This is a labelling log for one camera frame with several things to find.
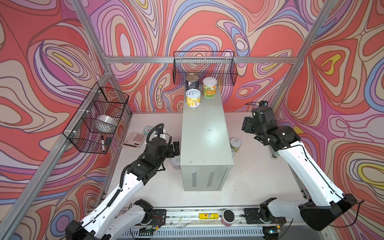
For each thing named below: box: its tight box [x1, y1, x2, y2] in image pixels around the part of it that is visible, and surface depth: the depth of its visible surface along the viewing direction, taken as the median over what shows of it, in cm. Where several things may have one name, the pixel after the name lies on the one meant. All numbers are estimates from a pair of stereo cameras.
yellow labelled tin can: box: [185, 88, 201, 108], surface depth 75 cm
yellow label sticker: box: [199, 213, 220, 220], surface depth 74 cm
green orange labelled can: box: [203, 76, 218, 99], surface depth 78 cm
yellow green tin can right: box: [229, 137, 242, 153], surface depth 98 cm
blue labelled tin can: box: [185, 74, 200, 91], surface depth 75 cm
